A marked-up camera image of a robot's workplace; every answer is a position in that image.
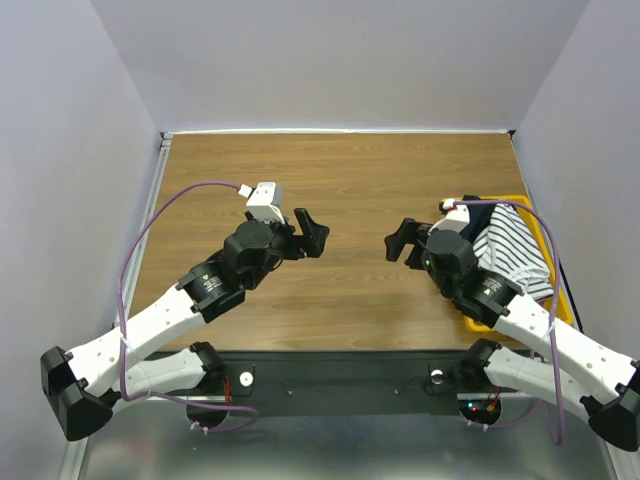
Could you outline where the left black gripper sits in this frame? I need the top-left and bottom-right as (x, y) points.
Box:
(245, 209), (330, 292)

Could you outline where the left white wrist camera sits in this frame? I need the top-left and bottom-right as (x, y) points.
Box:
(246, 182), (285, 224)

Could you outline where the black white striped tank top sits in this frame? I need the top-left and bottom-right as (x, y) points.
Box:
(473, 204), (553, 301)

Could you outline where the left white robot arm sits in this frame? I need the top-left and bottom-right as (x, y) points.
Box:
(40, 208), (330, 441)

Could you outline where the navy blue tank top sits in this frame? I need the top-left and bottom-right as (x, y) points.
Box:
(460, 195), (496, 244)

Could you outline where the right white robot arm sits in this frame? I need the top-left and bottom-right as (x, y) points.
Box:
(384, 218), (639, 452)

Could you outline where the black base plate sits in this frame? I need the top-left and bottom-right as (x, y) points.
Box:
(164, 349), (521, 417)

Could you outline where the aluminium frame rail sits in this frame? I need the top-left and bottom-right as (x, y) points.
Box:
(58, 130), (174, 480)

